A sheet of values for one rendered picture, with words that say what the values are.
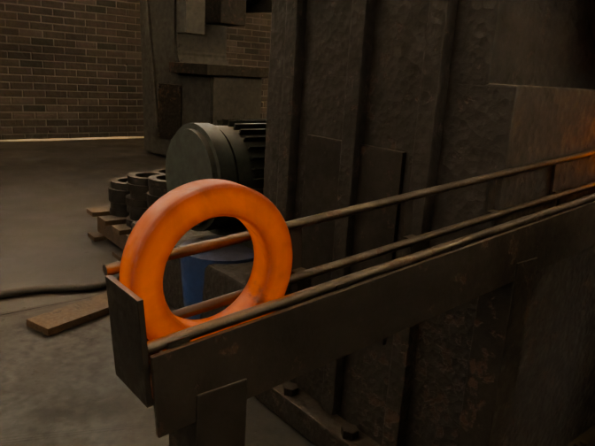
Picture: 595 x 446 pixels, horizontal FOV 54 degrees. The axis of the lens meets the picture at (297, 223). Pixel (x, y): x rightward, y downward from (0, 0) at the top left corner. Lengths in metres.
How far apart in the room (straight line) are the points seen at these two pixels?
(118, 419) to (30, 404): 0.24
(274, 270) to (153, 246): 0.14
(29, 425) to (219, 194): 1.16
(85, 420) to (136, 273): 1.10
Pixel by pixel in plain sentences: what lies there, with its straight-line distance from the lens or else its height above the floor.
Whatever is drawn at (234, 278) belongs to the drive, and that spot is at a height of 0.25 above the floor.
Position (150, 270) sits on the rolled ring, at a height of 0.69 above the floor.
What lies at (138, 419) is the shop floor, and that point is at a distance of 1.61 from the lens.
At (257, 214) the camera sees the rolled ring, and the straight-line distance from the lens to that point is 0.59.
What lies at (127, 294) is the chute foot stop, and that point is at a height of 0.67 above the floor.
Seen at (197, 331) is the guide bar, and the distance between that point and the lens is 0.57.
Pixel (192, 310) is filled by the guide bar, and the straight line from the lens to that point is 0.64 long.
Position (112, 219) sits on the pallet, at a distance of 2.91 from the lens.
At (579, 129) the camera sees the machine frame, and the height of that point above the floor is 0.80.
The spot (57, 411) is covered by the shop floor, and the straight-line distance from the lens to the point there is 1.68.
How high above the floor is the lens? 0.87
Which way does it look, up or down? 15 degrees down
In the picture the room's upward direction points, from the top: 3 degrees clockwise
